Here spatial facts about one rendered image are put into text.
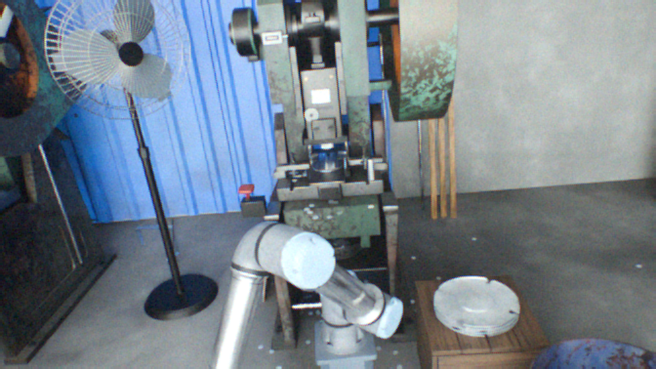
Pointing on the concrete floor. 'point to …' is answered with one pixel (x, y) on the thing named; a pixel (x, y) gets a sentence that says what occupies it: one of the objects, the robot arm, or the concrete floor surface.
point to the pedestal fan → (91, 43)
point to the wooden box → (438, 345)
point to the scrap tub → (594, 355)
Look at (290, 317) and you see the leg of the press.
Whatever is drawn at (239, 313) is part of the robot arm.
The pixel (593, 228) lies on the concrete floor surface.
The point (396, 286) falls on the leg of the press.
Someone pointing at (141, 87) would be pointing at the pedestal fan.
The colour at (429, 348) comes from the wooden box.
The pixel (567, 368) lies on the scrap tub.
